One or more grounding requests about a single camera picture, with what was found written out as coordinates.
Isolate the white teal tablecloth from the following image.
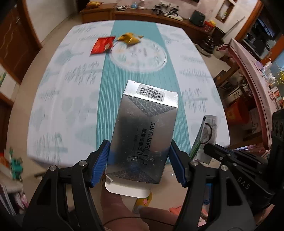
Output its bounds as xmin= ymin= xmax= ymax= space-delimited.
xmin=27 ymin=20 xmax=230 ymax=166

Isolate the yellow crumpled wrapper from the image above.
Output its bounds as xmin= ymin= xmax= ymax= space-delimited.
xmin=117 ymin=32 xmax=143 ymax=45

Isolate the wooden sideboard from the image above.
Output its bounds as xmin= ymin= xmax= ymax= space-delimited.
xmin=80 ymin=3 xmax=214 ymax=43

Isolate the teal toy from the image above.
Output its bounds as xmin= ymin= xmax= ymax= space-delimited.
xmin=9 ymin=147 xmax=23 ymax=182

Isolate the silver earplugs box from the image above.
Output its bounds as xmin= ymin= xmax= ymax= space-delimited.
xmin=105 ymin=80 xmax=178 ymax=198

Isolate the left yellow slipper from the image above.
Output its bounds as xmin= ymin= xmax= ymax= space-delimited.
xmin=132 ymin=192 xmax=153 ymax=214

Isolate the right pink trouser leg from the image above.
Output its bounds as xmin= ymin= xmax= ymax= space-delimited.
xmin=139 ymin=207 xmax=178 ymax=231

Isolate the wooden door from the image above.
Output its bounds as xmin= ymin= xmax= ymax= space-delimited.
xmin=1 ymin=1 xmax=42 ymax=152

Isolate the left pink trouser leg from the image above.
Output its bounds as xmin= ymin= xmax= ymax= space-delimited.
xmin=100 ymin=183 xmax=152 ymax=231

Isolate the pink plastic stool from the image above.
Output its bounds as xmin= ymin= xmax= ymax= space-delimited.
xmin=168 ymin=205 xmax=209 ymax=227

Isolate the round floral plate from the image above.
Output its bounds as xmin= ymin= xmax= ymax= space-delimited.
xmin=110 ymin=38 xmax=168 ymax=73

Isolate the red snack bag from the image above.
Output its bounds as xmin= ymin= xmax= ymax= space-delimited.
xmin=91 ymin=36 xmax=116 ymax=55

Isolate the pink trouser leg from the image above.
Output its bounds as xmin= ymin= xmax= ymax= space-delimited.
xmin=139 ymin=207 xmax=178 ymax=231
xmin=100 ymin=183 xmax=152 ymax=231

